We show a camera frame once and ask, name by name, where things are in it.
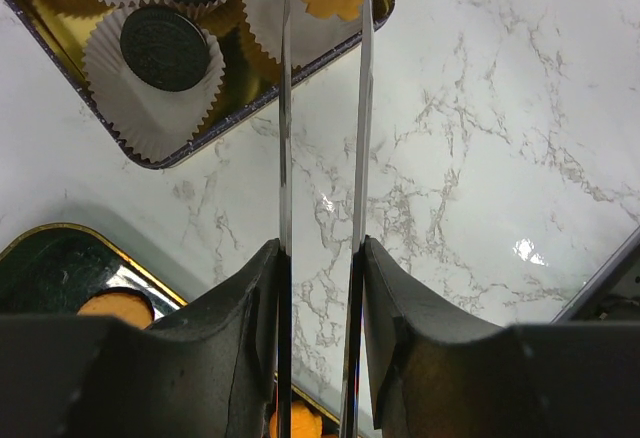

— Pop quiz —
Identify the black cookie tray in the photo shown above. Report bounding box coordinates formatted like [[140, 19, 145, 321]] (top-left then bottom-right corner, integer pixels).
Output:
[[1, 223, 337, 437]]

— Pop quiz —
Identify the orange round cookie top right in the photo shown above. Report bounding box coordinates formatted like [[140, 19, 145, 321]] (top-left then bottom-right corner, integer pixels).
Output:
[[77, 291, 154, 329]]

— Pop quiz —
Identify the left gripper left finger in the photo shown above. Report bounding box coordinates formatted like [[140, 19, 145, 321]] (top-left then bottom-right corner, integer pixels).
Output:
[[1, 240, 279, 437]]

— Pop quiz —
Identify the orange fish cookie top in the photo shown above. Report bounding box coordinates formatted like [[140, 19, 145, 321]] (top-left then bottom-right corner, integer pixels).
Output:
[[291, 401, 323, 438]]

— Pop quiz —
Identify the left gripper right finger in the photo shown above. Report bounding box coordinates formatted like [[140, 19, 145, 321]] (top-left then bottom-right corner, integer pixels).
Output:
[[364, 238, 639, 437]]

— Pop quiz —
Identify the cookie tin box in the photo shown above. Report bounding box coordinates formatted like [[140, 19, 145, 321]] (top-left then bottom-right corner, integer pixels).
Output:
[[0, 0, 397, 170]]

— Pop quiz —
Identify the white paper cupcake liner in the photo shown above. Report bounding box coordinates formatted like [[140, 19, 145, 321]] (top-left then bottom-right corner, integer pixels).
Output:
[[82, 6, 226, 158]]

